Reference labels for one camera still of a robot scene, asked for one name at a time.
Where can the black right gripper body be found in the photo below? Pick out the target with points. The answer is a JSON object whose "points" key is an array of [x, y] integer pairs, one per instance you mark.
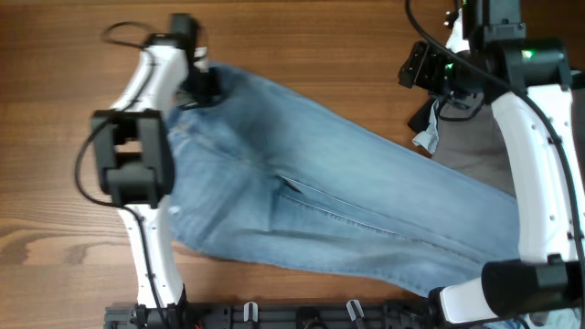
{"points": [[429, 70]]}

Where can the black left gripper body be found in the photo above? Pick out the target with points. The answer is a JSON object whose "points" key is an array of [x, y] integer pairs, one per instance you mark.
{"points": [[202, 87]]}

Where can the light blue denim jeans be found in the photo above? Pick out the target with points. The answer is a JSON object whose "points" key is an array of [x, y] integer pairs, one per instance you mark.
{"points": [[270, 176]]}

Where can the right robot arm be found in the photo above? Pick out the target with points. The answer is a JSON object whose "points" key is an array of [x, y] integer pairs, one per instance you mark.
{"points": [[527, 83]]}

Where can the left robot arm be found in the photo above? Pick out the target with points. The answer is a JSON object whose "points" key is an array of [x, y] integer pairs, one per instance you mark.
{"points": [[136, 169]]}

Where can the light blue cloth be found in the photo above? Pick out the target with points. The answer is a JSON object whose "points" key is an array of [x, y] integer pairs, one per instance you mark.
{"points": [[429, 138]]}

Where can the grey folded trousers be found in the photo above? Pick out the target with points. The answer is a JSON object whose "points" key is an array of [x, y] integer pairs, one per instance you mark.
{"points": [[471, 143]]}

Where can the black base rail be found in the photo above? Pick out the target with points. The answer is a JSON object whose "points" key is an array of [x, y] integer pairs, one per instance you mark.
{"points": [[346, 315]]}

